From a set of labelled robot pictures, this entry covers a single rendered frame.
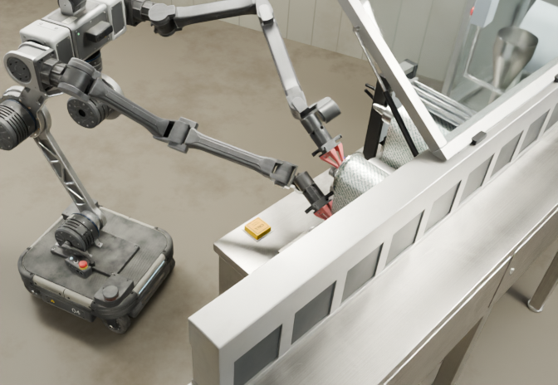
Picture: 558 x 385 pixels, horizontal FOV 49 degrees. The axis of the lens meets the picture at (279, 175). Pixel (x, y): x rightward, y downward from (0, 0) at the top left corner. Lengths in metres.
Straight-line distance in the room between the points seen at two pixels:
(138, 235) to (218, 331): 2.12
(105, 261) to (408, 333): 1.93
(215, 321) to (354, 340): 0.37
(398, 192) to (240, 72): 3.50
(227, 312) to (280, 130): 3.15
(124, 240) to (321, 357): 1.95
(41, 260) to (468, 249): 2.13
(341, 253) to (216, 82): 3.53
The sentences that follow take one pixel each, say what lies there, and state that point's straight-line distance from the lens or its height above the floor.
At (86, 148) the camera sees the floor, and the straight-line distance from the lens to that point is 4.08.
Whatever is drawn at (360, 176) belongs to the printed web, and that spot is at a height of 1.30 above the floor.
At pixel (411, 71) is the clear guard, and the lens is 1.48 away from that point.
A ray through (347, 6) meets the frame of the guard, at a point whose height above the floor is 1.90.
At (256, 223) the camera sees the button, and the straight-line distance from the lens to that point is 2.22.
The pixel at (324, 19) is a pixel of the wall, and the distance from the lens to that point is 5.00.
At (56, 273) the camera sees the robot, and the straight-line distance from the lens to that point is 3.05.
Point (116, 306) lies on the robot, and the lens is 2.88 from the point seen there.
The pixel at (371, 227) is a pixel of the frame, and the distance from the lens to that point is 1.23.
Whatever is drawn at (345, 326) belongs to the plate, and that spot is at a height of 1.44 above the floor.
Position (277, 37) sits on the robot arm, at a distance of 2.16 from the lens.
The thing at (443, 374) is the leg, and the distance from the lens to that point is 2.37.
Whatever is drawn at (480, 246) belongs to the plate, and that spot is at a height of 1.44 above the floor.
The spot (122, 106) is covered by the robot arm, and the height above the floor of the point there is 1.36.
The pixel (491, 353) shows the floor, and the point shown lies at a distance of 3.22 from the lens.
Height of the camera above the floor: 2.53
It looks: 42 degrees down
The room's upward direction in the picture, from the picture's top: 5 degrees clockwise
